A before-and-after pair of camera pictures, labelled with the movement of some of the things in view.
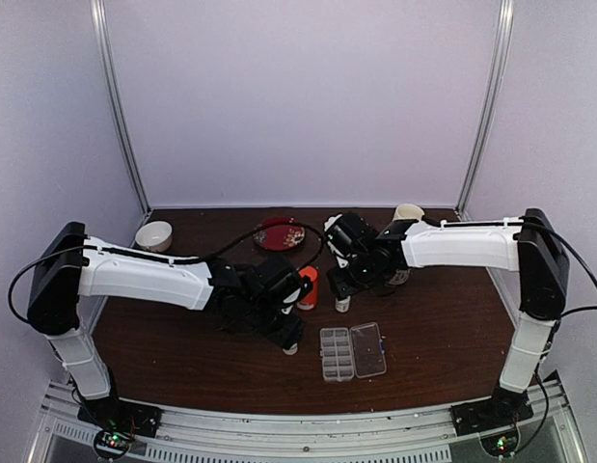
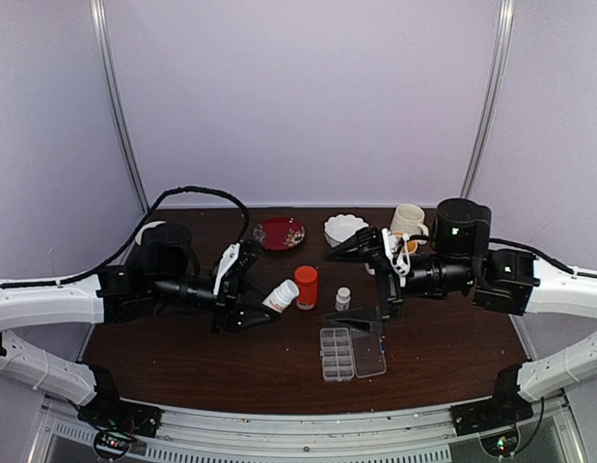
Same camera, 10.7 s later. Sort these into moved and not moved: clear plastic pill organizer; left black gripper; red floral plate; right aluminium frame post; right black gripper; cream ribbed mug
Moved: left black gripper; right black gripper
Not moved: red floral plate; right aluminium frame post; cream ribbed mug; clear plastic pill organizer
